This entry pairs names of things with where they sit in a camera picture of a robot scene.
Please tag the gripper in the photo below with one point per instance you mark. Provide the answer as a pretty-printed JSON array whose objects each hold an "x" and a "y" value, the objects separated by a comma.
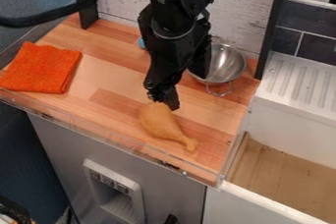
[{"x": 172, "y": 54}]

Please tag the silver pot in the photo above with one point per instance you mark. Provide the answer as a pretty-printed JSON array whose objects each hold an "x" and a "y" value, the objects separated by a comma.
[{"x": 225, "y": 64}]

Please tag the orange cloth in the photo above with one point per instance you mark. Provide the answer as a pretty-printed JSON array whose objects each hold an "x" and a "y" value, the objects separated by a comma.
[{"x": 40, "y": 68}]

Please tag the yellow toy chicken drumstick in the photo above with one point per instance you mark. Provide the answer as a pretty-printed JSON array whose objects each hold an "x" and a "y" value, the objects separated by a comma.
[{"x": 164, "y": 124}]

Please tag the blue toy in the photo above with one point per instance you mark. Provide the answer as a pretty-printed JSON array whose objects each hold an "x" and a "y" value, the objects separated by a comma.
[{"x": 141, "y": 43}]

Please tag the toy sink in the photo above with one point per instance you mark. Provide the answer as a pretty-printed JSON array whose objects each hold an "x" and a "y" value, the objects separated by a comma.
[{"x": 284, "y": 179}]

